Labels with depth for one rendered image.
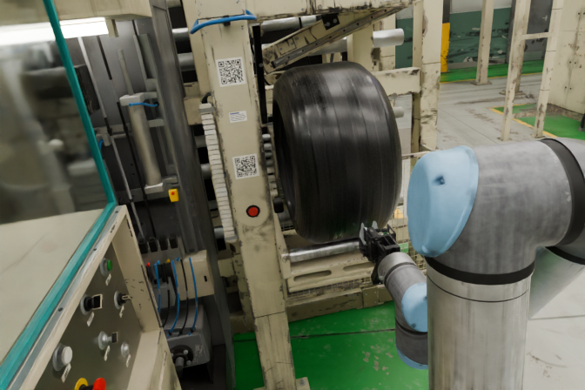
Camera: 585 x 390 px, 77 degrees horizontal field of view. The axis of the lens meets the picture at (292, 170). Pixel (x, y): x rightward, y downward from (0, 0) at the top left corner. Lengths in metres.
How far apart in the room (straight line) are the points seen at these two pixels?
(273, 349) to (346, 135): 0.94
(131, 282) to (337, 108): 0.70
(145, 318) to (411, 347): 0.67
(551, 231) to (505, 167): 0.08
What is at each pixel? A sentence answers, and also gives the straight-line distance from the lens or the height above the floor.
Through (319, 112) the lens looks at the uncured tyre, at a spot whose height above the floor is 1.39.
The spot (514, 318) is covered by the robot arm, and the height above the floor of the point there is 1.31.
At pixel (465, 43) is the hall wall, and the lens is 11.33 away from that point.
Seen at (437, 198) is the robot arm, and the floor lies 1.45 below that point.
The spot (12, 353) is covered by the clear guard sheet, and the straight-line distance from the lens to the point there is 0.61.
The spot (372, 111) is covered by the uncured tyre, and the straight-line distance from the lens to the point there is 1.04.
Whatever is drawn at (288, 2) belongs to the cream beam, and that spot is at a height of 1.69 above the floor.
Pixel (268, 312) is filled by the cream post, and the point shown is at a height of 0.63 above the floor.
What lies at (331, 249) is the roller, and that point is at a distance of 1.27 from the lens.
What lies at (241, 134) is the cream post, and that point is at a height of 1.32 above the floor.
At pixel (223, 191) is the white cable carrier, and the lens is 1.21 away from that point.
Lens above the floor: 1.63
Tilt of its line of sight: 22 degrees down
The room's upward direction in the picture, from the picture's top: 6 degrees counter-clockwise
